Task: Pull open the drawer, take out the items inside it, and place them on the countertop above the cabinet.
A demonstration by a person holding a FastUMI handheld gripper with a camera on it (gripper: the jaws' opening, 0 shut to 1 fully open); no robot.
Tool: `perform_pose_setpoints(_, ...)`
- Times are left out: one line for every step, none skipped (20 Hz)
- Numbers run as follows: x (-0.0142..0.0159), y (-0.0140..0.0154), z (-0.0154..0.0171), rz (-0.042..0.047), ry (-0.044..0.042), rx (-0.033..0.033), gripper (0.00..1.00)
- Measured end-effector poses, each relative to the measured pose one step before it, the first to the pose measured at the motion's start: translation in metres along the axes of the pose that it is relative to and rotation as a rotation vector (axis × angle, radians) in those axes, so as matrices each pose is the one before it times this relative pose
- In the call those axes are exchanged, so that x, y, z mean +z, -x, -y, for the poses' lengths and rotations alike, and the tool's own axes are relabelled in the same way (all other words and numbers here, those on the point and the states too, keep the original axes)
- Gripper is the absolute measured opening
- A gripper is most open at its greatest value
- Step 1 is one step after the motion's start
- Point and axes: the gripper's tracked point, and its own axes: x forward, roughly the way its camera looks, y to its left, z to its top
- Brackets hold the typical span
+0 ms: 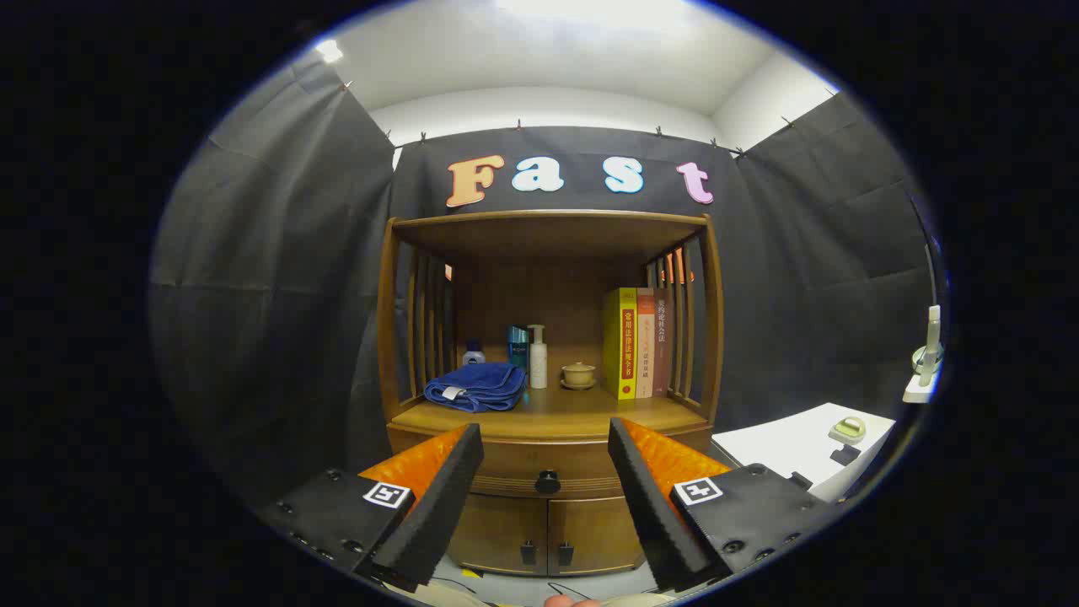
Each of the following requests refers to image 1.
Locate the wooden drawer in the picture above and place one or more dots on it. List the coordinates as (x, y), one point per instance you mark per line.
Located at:
(523, 459)

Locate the small blue-capped white bottle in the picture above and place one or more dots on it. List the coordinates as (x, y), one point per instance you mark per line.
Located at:
(474, 354)

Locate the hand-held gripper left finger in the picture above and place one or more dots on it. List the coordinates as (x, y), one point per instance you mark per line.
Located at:
(438, 514)

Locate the white stand device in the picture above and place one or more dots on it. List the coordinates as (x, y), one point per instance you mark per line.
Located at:
(931, 346)

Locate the white side cabinet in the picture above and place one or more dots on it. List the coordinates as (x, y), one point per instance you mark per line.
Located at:
(775, 443)

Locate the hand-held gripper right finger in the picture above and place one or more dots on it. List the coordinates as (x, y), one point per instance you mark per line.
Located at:
(653, 514)

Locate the beige lidded tea bowl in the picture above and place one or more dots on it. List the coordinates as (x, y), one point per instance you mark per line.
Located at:
(578, 375)

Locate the black drawer knob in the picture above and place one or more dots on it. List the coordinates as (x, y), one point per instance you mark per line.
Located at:
(548, 482)

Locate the wooden cabinet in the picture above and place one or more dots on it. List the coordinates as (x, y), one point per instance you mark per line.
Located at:
(556, 295)

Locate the thick yellow book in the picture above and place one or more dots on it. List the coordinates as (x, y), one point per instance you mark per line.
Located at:
(620, 337)

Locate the brown book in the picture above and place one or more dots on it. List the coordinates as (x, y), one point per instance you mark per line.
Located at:
(663, 362)

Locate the small black block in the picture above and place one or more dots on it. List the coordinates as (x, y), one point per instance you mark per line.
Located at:
(845, 455)

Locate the blue folded towel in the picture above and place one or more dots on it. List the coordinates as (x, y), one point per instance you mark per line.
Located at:
(476, 384)

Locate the orange and white book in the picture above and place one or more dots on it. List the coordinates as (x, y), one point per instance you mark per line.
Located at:
(646, 354)

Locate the tall blue bottle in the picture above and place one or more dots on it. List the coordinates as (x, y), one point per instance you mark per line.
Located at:
(517, 346)

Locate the large black block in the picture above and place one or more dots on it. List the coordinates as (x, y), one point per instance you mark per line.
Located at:
(801, 480)

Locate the white pump bottle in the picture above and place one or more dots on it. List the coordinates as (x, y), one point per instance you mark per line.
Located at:
(538, 362)

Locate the wooden countertop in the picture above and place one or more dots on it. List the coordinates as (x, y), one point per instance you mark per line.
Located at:
(573, 409)

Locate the wooden cabinet door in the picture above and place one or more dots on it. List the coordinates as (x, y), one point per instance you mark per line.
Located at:
(603, 535)
(493, 531)

